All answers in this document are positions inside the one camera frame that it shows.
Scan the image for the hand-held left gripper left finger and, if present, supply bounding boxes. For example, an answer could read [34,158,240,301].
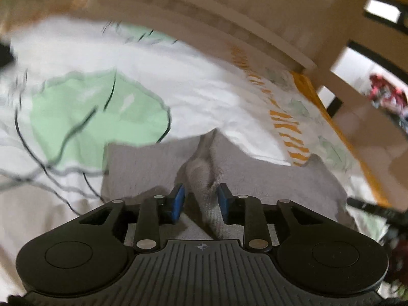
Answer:
[78,183,186,251]

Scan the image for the wooden bed frame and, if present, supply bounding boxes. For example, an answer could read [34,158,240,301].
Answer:
[0,0,408,206]

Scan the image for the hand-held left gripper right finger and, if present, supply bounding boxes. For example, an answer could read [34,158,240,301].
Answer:
[217,183,326,251]

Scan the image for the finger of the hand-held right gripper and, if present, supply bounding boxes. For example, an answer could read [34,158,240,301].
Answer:
[347,197,408,227]

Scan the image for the black folded cloth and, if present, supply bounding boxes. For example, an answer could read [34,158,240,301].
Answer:
[0,43,16,69]

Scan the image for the leaf print bed sheet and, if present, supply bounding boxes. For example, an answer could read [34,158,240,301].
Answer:
[0,16,394,297]

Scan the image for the pile of colourful clothes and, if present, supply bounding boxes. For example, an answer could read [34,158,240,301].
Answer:
[366,74,408,126]

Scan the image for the grey knit hooded sweater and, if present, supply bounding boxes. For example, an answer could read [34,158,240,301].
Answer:
[100,129,358,241]

